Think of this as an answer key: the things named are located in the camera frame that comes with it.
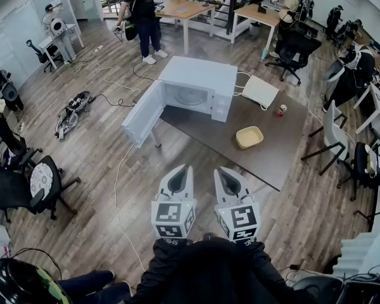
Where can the person's torso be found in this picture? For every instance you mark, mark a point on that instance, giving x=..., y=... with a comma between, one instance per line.
x=215, y=274

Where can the person's left forearm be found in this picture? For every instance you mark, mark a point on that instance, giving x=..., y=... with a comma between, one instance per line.
x=164, y=255

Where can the white power strip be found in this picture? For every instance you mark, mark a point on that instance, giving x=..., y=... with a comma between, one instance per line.
x=98, y=49

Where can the white microwave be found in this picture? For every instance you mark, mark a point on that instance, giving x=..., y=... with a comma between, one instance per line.
x=202, y=74

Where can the person's legs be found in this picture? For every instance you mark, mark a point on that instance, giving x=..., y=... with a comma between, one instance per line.
x=88, y=285

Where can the grey harness bundle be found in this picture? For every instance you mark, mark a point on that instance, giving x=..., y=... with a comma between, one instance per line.
x=73, y=112

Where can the small white desk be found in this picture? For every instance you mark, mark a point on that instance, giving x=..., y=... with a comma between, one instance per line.
x=47, y=43

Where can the wooden desk with white legs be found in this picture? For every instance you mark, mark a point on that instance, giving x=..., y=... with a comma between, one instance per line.
x=259, y=14
x=187, y=9

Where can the white chair with black legs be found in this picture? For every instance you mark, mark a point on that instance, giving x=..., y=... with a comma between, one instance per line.
x=334, y=138

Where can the cream tote bag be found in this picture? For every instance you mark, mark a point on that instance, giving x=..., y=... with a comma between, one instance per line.
x=259, y=90

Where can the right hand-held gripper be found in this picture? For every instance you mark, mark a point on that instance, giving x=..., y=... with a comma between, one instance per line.
x=240, y=217

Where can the black chair with lace cushion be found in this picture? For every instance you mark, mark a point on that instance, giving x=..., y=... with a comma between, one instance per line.
x=41, y=182

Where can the yellow plastic bowl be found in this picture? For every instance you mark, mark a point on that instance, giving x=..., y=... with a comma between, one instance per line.
x=249, y=137

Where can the teal bottle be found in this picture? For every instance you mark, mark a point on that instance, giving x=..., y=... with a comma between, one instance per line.
x=264, y=54

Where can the black equipment bag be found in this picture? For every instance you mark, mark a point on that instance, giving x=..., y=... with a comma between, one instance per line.
x=335, y=291

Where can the white stairs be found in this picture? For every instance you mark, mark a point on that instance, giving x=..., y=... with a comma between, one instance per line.
x=364, y=252

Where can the red drink can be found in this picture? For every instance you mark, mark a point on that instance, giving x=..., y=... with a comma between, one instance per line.
x=281, y=110

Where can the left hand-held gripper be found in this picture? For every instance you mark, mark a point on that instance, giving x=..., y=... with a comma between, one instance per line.
x=168, y=214

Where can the black office chair with headrest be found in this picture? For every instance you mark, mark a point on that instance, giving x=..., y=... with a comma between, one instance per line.
x=44, y=55

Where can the black mesh office chair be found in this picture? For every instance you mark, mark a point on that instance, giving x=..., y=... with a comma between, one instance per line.
x=296, y=49

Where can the person's right forearm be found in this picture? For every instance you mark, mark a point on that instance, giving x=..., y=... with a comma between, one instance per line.
x=259, y=258

